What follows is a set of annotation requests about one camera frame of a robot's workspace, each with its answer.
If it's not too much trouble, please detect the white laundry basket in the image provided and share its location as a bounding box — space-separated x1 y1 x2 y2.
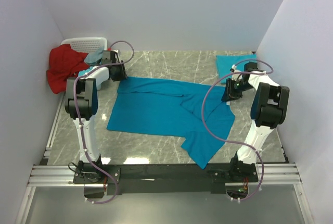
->
60 36 108 93

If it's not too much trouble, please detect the folded blue t shirt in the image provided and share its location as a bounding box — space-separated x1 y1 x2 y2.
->
216 54 257 78

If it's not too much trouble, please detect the black base beam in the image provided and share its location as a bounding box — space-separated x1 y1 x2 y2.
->
73 163 259 195

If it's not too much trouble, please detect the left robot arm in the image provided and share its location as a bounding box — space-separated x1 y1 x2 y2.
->
65 49 127 183

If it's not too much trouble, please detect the light blue t shirt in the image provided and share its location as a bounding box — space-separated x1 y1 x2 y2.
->
78 47 104 76

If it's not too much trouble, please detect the red t shirt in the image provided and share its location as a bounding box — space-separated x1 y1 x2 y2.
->
46 44 89 94

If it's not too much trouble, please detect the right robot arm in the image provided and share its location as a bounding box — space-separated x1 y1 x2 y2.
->
221 59 290 182

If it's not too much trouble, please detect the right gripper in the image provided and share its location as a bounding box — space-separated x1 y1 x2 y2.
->
221 78 253 103

